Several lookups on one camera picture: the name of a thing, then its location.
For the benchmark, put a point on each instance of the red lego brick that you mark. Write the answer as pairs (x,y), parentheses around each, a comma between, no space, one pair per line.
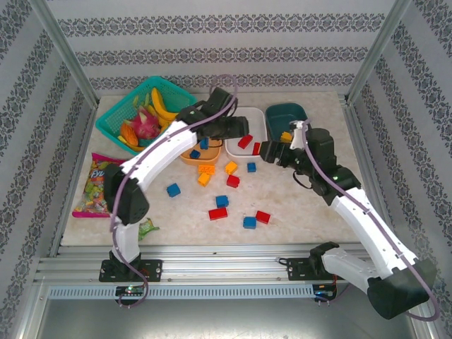
(218,213)
(263,216)
(245,141)
(256,148)
(233,181)

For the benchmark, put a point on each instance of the yellow toy banana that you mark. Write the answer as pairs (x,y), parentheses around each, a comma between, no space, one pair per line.
(152,109)
(160,106)

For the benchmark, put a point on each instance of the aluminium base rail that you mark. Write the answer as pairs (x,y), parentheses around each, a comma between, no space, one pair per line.
(226,263)

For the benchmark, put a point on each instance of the teal plastic mesh basket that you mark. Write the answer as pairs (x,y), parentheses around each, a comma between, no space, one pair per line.
(113,121)

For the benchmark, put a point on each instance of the aluminium side rail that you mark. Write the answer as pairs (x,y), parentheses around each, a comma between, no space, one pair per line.
(357,141)
(81,155)

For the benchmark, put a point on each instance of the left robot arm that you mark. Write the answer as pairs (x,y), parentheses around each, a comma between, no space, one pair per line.
(159,152)

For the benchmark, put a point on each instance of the orange toy fruit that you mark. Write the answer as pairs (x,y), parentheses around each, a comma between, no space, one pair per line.
(129,136)

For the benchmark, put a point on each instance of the long orange lego brick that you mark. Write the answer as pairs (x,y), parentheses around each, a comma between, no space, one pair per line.
(207,169)

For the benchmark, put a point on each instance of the pink toy dragon fruit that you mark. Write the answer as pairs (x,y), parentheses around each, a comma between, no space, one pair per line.
(144,126)

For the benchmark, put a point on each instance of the orange plastic container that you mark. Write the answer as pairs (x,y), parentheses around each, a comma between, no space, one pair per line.
(212,157)

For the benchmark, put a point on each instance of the white plastic container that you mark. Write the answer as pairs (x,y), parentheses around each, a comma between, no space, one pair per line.
(256,123)

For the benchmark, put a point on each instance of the dark teal plastic container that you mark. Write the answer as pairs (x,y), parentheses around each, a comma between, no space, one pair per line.
(282,116)

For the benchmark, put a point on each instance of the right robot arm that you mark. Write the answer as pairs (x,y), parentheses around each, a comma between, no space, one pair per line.
(370,229)

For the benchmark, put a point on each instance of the yellow lego brick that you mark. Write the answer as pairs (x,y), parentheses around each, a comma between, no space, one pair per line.
(285,136)
(231,167)
(204,179)

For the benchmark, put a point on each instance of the green snack wrapper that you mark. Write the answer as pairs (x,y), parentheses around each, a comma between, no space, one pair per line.
(148,227)

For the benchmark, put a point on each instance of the colourful fruit candy bag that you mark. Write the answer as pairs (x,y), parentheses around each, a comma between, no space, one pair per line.
(92,190)

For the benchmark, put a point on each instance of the aluminium frame post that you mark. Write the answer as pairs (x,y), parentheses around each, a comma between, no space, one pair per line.
(379,49)
(63,53)

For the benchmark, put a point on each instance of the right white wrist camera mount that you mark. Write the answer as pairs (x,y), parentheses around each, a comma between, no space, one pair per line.
(296,134)

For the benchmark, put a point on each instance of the small circuit board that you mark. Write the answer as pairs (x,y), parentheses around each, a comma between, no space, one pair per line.
(130,290)
(323,291)

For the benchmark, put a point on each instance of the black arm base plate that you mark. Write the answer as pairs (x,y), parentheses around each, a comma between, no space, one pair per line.
(152,270)
(298,269)

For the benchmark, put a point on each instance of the blue lego brick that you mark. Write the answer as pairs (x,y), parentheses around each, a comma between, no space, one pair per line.
(249,222)
(173,190)
(222,201)
(251,167)
(204,143)
(194,154)

